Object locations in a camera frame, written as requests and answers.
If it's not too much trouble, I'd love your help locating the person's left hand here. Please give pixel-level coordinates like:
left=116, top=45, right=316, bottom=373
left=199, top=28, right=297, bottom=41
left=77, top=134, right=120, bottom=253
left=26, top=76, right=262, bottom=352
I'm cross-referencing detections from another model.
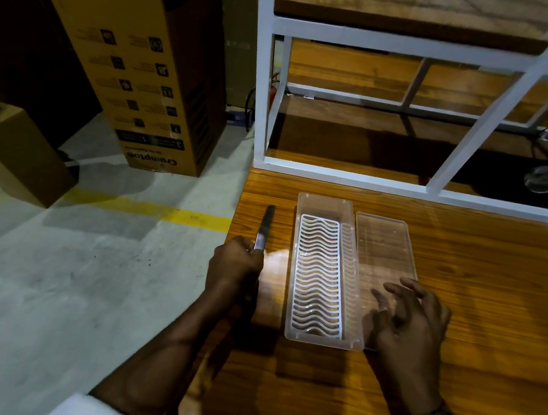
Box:
left=203, top=232, right=267, bottom=311

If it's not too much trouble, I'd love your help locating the person's right hand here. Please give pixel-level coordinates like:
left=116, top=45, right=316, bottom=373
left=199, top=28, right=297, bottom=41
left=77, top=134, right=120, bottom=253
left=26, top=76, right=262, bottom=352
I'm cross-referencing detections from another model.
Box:
left=354, top=273, right=456, bottom=415

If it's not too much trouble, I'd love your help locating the steel kitchen knife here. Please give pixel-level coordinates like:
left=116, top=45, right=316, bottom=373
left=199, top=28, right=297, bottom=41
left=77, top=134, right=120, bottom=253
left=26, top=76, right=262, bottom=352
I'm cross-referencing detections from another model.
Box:
left=241, top=203, right=277, bottom=311

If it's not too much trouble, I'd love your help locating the person's left forearm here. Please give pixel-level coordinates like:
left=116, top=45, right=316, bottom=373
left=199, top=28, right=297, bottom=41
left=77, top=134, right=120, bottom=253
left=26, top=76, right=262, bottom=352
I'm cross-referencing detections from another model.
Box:
left=87, top=281, right=253, bottom=415

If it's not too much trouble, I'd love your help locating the clear plastic lid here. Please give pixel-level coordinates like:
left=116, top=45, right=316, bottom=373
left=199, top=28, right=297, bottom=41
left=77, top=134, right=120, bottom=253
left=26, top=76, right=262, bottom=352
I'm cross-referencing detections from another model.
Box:
left=343, top=211, right=424, bottom=355

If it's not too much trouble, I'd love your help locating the white wavy drain insert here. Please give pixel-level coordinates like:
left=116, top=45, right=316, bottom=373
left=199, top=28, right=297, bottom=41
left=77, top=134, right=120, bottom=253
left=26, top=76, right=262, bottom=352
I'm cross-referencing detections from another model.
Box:
left=288, top=213, right=354, bottom=341

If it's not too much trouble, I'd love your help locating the clear plastic container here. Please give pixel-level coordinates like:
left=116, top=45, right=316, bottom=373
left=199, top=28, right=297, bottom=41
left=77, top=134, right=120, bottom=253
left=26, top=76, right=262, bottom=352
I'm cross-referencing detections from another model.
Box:
left=282, top=191, right=379, bottom=353

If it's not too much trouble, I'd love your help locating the round glass disc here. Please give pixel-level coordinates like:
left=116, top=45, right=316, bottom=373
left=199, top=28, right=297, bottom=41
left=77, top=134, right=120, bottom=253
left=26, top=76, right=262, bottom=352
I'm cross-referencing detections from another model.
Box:
left=522, top=163, right=548, bottom=195

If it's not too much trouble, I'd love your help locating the tall brown cardboard box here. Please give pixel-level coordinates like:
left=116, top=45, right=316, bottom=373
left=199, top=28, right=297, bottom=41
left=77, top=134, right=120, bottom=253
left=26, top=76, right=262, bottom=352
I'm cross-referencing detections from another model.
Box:
left=7, top=0, right=240, bottom=180

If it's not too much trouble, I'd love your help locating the small brown cardboard box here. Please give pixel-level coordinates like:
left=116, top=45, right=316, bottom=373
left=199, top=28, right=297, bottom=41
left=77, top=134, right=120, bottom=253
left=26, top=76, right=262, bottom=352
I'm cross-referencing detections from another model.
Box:
left=0, top=103, right=86, bottom=212

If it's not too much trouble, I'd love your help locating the wooden shelf board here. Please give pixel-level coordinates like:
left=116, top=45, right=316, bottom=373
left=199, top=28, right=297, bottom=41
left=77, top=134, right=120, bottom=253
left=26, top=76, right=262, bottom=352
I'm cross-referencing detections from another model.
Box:
left=272, top=0, right=548, bottom=59

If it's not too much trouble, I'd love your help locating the white metal shelf frame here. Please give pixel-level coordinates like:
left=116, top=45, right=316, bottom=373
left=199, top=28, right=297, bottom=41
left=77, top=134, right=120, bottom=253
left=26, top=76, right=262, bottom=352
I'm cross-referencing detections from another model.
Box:
left=237, top=0, right=548, bottom=226

